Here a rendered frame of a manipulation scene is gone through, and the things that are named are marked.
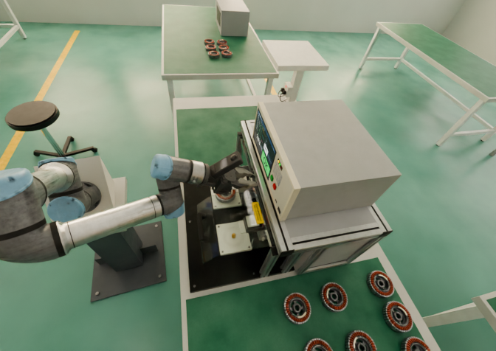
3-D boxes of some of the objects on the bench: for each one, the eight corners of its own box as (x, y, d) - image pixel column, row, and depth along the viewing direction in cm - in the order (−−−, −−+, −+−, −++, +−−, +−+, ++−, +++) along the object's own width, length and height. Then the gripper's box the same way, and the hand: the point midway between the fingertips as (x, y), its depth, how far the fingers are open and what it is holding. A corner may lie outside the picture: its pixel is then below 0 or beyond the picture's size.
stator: (345, 290, 106) (349, 287, 103) (343, 317, 99) (347, 315, 96) (321, 279, 108) (324, 277, 105) (317, 305, 101) (320, 304, 98)
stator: (277, 301, 100) (279, 299, 97) (299, 289, 104) (301, 287, 101) (291, 330, 94) (294, 329, 91) (314, 315, 98) (317, 314, 95)
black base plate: (190, 293, 99) (190, 292, 97) (182, 174, 138) (182, 172, 136) (293, 270, 109) (294, 269, 108) (259, 167, 149) (260, 164, 147)
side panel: (297, 275, 108) (321, 248, 84) (294, 268, 110) (317, 241, 86) (349, 263, 115) (386, 236, 90) (346, 256, 116) (381, 228, 92)
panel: (295, 271, 107) (317, 247, 84) (259, 163, 147) (267, 126, 125) (297, 271, 107) (319, 246, 85) (260, 163, 148) (269, 126, 125)
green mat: (178, 172, 139) (178, 172, 139) (176, 109, 176) (176, 109, 176) (321, 158, 160) (322, 157, 160) (291, 104, 197) (291, 104, 197)
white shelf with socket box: (266, 124, 177) (278, 65, 142) (254, 96, 199) (262, 39, 165) (308, 121, 184) (329, 65, 150) (292, 94, 207) (308, 40, 173)
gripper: (194, 170, 83) (244, 179, 95) (197, 195, 77) (250, 202, 88) (204, 154, 78) (255, 166, 90) (207, 180, 72) (263, 189, 83)
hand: (254, 178), depth 86 cm, fingers open, 3 cm apart
